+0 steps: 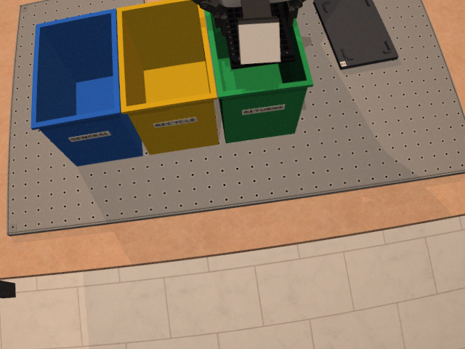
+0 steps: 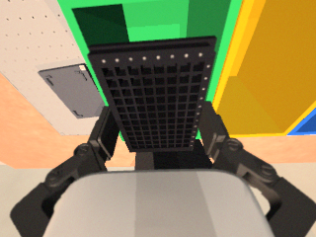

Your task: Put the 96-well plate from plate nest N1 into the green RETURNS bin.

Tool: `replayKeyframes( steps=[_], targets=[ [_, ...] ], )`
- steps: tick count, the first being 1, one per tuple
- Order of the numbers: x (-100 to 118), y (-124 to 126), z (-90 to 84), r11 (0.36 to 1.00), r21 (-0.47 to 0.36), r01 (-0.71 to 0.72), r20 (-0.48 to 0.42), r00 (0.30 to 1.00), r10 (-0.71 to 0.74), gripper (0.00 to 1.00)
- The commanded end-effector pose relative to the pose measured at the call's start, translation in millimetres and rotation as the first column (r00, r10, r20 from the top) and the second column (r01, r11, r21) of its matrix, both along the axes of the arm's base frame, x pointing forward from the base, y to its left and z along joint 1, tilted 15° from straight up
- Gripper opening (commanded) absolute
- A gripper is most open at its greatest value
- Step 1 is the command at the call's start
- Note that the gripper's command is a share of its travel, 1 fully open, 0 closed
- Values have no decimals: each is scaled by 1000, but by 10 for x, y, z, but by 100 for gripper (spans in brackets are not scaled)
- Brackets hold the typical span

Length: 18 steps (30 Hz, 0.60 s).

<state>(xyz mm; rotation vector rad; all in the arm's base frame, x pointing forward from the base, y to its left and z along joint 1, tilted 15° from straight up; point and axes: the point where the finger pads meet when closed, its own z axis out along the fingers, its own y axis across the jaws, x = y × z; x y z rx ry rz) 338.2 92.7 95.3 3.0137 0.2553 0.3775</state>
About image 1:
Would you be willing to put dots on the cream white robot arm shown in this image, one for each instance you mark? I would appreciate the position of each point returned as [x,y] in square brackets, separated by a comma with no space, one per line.
[258,33]

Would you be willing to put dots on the green bin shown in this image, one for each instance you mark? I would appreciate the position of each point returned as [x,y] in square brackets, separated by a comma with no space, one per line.
[259,111]

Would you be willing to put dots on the yellow open-top bin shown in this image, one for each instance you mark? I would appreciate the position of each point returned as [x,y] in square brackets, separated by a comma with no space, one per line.
[161,57]

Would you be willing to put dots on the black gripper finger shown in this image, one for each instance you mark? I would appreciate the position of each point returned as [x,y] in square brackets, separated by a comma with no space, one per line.
[290,9]
[218,12]

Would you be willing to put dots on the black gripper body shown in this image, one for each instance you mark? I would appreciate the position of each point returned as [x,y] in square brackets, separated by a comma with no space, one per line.
[236,3]

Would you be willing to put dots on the blue open-top bin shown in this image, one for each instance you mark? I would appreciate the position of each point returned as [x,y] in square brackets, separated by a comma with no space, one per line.
[74,73]

